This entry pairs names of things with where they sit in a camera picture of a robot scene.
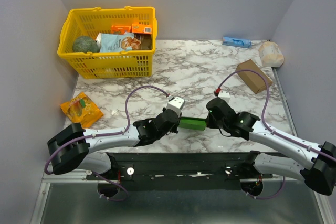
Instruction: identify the yellow plastic shopping basket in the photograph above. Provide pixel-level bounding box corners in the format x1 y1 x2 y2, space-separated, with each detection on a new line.
57 6 158 79

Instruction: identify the beige wrapped paper bag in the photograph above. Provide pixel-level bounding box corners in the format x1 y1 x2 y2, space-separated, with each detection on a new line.
259 41 285 68

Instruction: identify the green round melon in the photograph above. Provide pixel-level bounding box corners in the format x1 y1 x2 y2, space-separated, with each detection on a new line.
72 36 100 53

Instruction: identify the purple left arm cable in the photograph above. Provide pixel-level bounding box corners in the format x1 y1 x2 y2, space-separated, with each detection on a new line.
44 85 171 175

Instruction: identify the light blue carton box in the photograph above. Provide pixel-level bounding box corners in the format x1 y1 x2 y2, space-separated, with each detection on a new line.
222 36 251 48

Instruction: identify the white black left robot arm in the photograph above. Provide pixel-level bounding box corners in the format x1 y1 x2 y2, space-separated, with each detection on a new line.
45 108 181 175

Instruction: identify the orange candy bag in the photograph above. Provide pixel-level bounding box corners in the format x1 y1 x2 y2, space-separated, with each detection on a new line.
60 92 103 128

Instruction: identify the green paper box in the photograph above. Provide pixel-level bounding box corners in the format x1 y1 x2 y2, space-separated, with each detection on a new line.
179 116 206 131

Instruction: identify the orange barcode box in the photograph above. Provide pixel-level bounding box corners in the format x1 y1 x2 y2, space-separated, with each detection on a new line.
131 23 153 34

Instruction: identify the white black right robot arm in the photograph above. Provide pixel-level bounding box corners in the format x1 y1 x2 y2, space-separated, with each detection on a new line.
206 97 335 196

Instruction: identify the light blue snack pouch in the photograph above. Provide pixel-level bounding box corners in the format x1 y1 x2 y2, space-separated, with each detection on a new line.
96 33 141 53

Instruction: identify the brown cardboard box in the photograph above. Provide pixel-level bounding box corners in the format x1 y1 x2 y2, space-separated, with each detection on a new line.
236 59 273 94

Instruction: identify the orange snack box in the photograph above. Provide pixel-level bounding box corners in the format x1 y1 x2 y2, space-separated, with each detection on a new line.
111 25 131 35

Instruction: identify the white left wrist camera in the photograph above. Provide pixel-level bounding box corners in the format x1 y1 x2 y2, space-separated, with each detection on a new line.
166 95 185 117

